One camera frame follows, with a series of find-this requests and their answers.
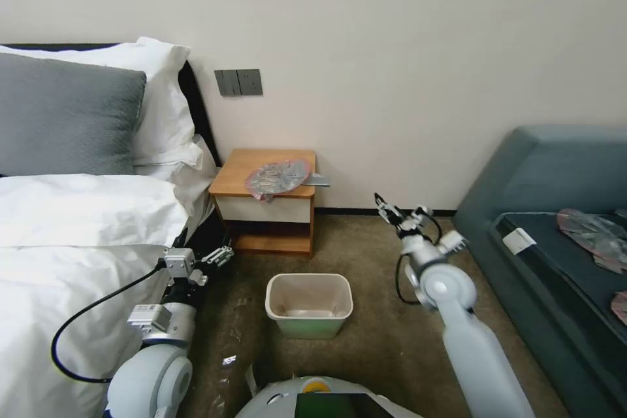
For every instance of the small shiny floor scrap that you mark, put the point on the small shiny floor scrap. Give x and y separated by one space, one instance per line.
228 360

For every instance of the pale green trash can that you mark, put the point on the pale green trash can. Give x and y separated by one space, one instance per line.
308 310

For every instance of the white robot front shell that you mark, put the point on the white robot front shell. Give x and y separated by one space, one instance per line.
313 398

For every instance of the large white pillow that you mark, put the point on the large white pillow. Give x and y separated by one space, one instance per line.
164 104

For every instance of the grey wall socket plate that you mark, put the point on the grey wall socket plate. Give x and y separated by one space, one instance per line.
250 82

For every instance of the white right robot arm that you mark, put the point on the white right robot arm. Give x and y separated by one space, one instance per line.
460 325

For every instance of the large crumpled clear bag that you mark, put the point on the large crumpled clear bag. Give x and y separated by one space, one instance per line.
595 237

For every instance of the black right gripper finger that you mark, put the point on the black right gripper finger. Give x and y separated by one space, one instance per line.
389 216
387 203

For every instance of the white duvet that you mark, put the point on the white duvet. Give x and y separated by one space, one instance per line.
73 251

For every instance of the grey pillow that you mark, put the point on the grey pillow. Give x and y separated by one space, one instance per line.
63 114

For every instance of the dark teal sofa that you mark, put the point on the dark teal sofa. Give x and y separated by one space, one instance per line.
563 261

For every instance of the clear red-edged garbage bag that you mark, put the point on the clear red-edged garbage bag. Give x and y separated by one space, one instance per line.
276 177

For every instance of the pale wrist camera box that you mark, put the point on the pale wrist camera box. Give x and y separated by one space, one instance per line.
179 263

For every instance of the grey wall switch plate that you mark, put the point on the grey wall switch plate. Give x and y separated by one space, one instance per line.
226 82

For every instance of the small crumpled clear bag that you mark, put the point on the small crumpled clear bag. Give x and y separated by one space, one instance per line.
620 308

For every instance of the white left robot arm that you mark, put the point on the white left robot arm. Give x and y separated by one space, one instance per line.
152 379

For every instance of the wooden nightstand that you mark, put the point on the wooden nightstand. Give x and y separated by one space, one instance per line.
264 222

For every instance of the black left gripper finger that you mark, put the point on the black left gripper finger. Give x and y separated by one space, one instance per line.
215 256
198 278

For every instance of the white sofa label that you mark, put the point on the white sofa label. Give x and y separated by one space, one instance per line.
518 241

